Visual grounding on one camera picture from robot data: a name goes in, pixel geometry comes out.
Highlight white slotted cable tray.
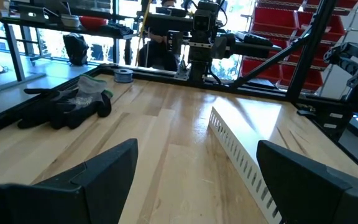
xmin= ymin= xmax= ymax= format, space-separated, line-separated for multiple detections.
xmin=208 ymin=106 xmax=284 ymax=224

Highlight black workbench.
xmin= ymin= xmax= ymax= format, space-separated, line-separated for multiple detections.
xmin=0 ymin=0 xmax=136 ymax=82

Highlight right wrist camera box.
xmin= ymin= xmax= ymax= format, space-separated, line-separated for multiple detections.
xmin=193 ymin=8 xmax=213 ymax=32

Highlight white bowl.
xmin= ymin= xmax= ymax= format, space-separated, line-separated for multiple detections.
xmin=60 ymin=14 xmax=81 ymax=29

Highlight person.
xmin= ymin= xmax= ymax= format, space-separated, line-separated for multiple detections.
xmin=137 ymin=0 xmax=180 ymax=72

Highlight red storage rack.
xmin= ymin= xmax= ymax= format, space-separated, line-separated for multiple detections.
xmin=240 ymin=0 xmax=358 ymax=93

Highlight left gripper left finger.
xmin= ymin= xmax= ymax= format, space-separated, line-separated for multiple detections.
xmin=0 ymin=138 xmax=139 ymax=224

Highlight black backpack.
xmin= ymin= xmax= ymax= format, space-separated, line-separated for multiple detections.
xmin=62 ymin=32 xmax=90 ymax=67

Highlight yellow extension cord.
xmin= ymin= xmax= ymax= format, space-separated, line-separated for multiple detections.
xmin=134 ymin=0 xmax=152 ymax=67

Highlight black grey work glove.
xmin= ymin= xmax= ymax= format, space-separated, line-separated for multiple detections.
xmin=17 ymin=73 xmax=114 ymax=130
xmin=22 ymin=87 xmax=74 ymax=108

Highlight red bowl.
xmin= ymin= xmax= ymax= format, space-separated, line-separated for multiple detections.
xmin=78 ymin=15 xmax=109 ymax=32

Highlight white tray cover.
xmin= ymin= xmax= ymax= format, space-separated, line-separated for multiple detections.
xmin=211 ymin=98 xmax=285 ymax=162

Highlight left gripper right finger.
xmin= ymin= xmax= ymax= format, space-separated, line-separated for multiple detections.
xmin=255 ymin=139 xmax=358 ymax=224

